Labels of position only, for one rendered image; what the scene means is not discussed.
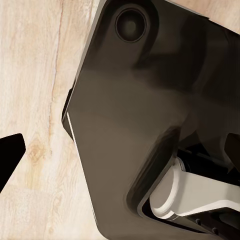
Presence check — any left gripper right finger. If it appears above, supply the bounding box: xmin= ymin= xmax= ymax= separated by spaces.
xmin=224 ymin=133 xmax=240 ymax=173

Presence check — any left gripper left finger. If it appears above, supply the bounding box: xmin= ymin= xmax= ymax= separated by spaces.
xmin=0 ymin=133 xmax=26 ymax=193

